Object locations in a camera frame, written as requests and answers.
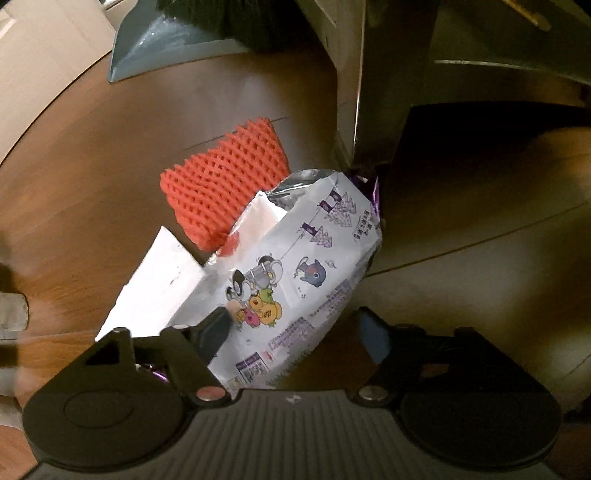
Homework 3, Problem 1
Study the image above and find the grey blue dustpan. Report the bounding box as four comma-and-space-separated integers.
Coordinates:
107, 0, 334, 85

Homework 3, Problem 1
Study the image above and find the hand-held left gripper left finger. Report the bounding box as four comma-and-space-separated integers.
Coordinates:
83, 308, 230, 408

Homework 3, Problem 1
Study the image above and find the orange foam net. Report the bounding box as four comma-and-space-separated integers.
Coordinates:
160, 115, 290, 253

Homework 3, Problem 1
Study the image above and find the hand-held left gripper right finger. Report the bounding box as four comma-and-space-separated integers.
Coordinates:
355, 307, 513, 409

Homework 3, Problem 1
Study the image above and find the white purple snack bag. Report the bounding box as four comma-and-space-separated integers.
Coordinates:
173, 167, 385, 392

